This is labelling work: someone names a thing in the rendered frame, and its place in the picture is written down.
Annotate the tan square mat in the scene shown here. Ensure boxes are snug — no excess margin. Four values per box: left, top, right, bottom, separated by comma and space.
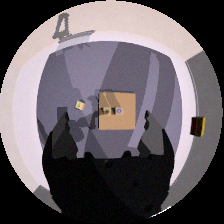
99, 92, 136, 130

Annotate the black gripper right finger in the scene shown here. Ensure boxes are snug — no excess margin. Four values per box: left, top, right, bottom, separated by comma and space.
137, 110, 175, 191

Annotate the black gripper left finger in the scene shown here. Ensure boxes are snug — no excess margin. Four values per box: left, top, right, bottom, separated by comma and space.
42, 112, 78, 196

